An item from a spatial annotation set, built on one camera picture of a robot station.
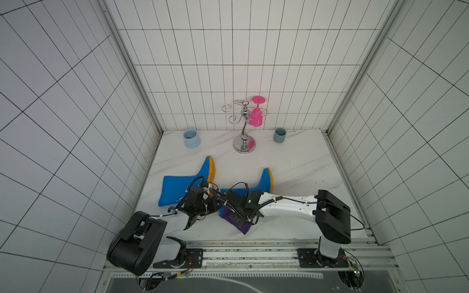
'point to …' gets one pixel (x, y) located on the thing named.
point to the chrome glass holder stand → (245, 144)
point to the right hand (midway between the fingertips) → (235, 210)
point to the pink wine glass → (256, 116)
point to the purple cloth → (226, 213)
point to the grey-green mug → (279, 135)
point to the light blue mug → (192, 139)
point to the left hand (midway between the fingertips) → (221, 205)
